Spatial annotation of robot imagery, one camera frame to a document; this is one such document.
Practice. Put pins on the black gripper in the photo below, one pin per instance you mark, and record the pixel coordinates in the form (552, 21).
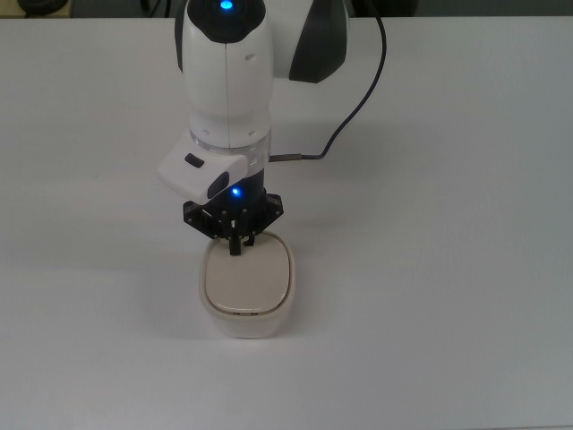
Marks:
(250, 197)

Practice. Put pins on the beige trash can lid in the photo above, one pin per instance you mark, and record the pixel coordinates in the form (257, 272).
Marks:
(248, 282)

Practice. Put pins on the small white trash can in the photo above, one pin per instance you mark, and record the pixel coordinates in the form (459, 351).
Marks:
(248, 328)

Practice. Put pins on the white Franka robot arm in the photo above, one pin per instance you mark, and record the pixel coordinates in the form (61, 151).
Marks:
(226, 80)

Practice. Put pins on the black object on wooden desk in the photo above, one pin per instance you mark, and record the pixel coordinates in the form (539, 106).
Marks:
(42, 4)

